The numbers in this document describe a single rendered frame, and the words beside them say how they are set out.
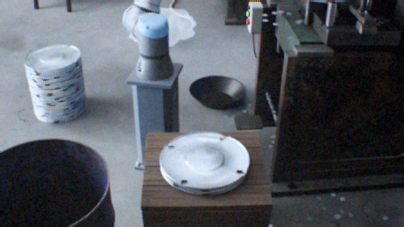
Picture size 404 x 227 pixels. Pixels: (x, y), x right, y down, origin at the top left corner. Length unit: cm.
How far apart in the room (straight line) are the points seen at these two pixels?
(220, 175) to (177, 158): 16
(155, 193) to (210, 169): 19
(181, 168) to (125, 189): 54
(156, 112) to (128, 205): 40
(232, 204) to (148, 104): 64
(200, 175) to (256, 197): 19
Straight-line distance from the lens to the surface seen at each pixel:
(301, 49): 167
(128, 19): 190
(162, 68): 182
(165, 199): 144
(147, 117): 191
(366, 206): 202
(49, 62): 237
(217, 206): 142
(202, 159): 152
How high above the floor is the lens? 135
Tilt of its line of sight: 34 degrees down
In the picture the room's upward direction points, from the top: 1 degrees clockwise
